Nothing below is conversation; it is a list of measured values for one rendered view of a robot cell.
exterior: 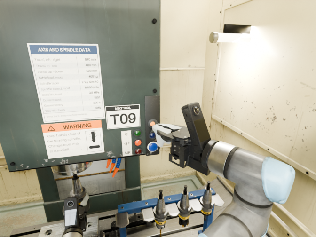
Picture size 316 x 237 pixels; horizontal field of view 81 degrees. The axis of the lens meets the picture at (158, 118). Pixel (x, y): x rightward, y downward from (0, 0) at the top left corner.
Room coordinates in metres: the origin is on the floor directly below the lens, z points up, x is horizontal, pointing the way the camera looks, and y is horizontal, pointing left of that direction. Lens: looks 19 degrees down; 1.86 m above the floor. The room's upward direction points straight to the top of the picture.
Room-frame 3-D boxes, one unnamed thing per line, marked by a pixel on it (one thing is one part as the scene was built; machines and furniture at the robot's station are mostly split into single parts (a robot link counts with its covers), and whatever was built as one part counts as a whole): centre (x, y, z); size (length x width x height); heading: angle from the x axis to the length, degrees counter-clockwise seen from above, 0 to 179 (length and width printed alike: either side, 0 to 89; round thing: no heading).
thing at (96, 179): (1.10, 0.46, 1.16); 0.48 x 0.05 x 0.51; 104
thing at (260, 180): (0.32, -0.20, 1.63); 0.11 x 0.08 x 0.09; 44
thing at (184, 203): (0.66, -0.12, 1.26); 0.04 x 0.04 x 0.07
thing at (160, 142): (0.50, -0.01, 1.63); 0.09 x 0.03 x 0.06; 44
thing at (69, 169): (0.67, 0.35, 1.48); 0.16 x 0.16 x 0.12
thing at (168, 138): (0.46, -0.03, 1.65); 0.09 x 0.05 x 0.02; 44
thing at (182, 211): (0.66, -0.12, 1.21); 0.06 x 0.06 x 0.03
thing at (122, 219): (0.59, 0.15, 1.21); 0.07 x 0.05 x 0.01; 14
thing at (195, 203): (0.67, -0.17, 1.21); 0.07 x 0.05 x 0.01; 14
